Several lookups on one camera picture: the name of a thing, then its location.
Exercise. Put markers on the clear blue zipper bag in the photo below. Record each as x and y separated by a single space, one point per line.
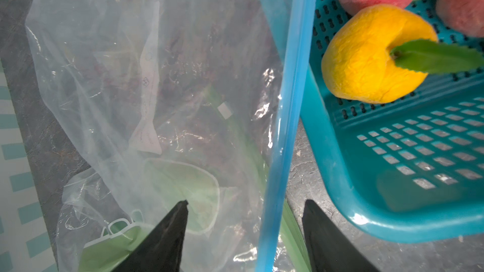
213 83

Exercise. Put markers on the clear bag green cartoon print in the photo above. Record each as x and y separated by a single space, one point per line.
95 234

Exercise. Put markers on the teal plastic perforated basket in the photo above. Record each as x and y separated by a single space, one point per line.
409 171

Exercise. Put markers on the yellow peach with leaf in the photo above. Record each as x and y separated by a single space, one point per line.
385 52

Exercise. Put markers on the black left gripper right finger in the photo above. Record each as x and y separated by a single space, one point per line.
328 248

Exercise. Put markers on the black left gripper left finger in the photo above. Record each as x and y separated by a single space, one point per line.
162 248

